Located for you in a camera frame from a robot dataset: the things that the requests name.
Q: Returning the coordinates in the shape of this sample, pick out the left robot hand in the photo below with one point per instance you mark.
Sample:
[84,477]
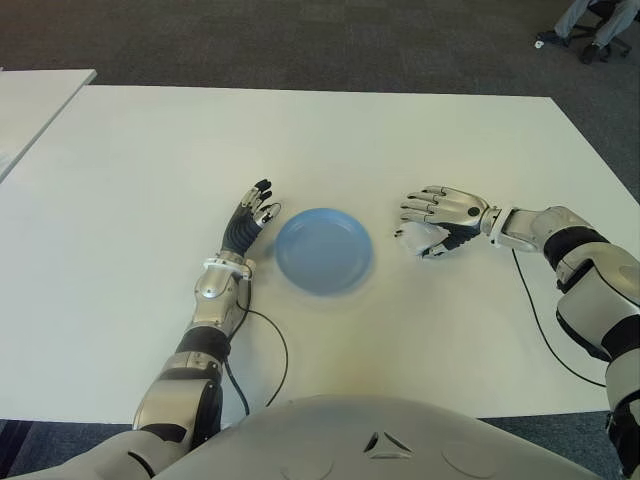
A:
[240,230]

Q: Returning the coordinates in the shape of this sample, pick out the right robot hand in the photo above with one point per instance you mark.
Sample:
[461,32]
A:
[457,207]

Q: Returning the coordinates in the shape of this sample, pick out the white charger plug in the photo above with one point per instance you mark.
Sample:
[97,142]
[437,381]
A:
[417,236]

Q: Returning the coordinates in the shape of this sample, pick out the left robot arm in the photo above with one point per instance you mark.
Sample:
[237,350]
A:
[210,315]

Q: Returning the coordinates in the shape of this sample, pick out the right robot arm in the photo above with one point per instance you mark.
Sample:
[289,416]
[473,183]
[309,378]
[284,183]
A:
[575,250]

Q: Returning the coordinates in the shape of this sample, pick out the blue round plate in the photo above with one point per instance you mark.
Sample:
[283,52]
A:
[324,252]

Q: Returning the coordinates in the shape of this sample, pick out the black office chair base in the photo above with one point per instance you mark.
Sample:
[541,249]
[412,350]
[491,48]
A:
[585,30]

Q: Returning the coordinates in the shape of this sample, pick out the seated person legs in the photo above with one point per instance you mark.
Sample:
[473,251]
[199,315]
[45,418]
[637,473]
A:
[607,25]

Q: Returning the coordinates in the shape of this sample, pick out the grey robot torso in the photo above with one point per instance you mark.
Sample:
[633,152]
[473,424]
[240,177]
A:
[340,445]

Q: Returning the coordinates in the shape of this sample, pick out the white side table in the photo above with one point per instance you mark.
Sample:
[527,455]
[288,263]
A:
[35,107]

